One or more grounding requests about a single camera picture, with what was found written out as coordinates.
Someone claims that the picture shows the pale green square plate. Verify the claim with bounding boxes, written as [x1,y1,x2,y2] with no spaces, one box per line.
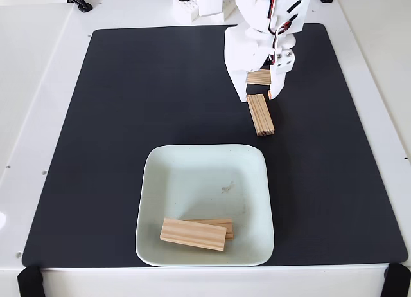
[134,143,275,267]

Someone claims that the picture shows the wooden block numbered two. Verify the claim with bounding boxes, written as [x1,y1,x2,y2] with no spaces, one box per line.
[159,217,228,253]

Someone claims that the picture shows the black rubber table mat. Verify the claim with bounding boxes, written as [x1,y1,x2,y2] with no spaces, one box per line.
[21,22,408,268]

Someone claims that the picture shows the grooved wooden block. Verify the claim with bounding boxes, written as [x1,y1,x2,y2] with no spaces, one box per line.
[184,217,235,242]
[245,69,273,86]
[246,93,275,137]

